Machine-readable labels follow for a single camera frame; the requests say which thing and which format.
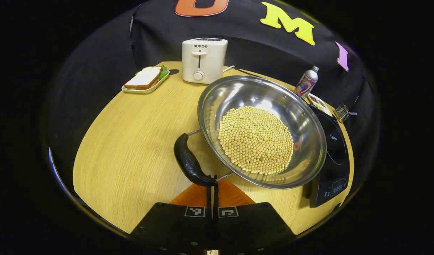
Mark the silver bottle with printed label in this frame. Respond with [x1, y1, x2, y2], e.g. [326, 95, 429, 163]
[294, 66, 319, 99]

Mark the pile of soybeans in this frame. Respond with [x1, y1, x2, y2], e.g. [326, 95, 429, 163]
[218, 106, 294, 176]

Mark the stainless steel pot black handle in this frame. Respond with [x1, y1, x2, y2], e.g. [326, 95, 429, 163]
[174, 75, 327, 190]

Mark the white divided plate with grains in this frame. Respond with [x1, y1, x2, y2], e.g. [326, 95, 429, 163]
[306, 93, 333, 117]

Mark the cream rectangular tray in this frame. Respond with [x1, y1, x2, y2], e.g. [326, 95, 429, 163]
[122, 70, 170, 94]

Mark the black power cable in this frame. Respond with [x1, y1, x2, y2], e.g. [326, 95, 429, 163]
[235, 68, 270, 80]

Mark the sandwich with lettuce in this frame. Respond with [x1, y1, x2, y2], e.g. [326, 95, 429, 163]
[124, 65, 169, 90]

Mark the black induction cooktop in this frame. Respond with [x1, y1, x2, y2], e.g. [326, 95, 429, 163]
[304, 103, 351, 209]

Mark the wire mesh utensil holder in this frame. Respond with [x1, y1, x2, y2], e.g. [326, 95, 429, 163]
[334, 103, 350, 123]

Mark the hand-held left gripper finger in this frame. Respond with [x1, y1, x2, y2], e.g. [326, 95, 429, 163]
[213, 174, 297, 254]
[128, 175, 217, 254]

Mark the white toaster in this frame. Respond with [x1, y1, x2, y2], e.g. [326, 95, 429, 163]
[182, 38, 228, 84]

